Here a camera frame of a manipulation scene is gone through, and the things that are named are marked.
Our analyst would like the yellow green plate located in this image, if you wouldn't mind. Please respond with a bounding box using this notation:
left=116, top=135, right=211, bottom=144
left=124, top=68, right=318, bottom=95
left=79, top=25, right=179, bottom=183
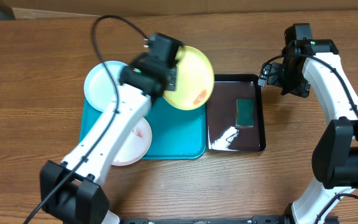
left=163, top=46, right=214, bottom=110

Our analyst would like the green scrubbing sponge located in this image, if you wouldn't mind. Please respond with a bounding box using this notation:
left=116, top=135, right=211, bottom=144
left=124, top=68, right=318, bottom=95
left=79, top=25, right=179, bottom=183
left=236, top=98, right=254, bottom=128

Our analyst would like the pink white plate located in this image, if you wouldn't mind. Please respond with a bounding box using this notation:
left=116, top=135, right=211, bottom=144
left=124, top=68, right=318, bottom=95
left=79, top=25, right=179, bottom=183
left=111, top=118, right=152, bottom=166

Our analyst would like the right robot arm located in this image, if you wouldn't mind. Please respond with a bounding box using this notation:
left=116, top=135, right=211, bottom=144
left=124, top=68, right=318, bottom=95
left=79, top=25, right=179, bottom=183
left=258, top=39, right=358, bottom=223

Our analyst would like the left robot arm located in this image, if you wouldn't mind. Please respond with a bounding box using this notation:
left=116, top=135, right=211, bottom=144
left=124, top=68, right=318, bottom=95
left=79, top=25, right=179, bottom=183
left=27, top=53, right=179, bottom=223

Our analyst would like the teal plastic tray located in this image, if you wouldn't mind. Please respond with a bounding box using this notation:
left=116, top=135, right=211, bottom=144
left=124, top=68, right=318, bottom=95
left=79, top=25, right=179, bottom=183
left=78, top=96, right=207, bottom=161

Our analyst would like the black water tray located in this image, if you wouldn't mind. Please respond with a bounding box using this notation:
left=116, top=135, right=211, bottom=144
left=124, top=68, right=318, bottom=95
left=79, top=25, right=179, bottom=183
left=206, top=74, right=266, bottom=152

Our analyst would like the light blue plate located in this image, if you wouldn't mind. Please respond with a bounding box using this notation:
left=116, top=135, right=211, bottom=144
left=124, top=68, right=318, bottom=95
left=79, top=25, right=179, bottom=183
left=84, top=63, right=116, bottom=112

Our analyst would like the cardboard backdrop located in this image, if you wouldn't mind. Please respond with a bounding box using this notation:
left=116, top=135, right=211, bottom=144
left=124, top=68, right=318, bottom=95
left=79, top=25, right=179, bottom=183
left=5, top=0, right=358, bottom=16

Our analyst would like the left black cable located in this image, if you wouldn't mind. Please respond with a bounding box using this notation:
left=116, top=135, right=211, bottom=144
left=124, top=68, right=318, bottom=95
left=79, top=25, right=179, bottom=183
left=22, top=14, right=150, bottom=224

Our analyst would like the black cable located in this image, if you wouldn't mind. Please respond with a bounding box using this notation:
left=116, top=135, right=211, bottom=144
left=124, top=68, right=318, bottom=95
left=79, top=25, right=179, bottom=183
left=22, top=14, right=150, bottom=224
left=261, top=53, right=358, bottom=224

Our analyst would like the right black cable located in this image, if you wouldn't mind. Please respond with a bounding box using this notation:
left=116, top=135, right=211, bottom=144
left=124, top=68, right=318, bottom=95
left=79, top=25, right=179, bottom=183
left=261, top=53, right=358, bottom=224

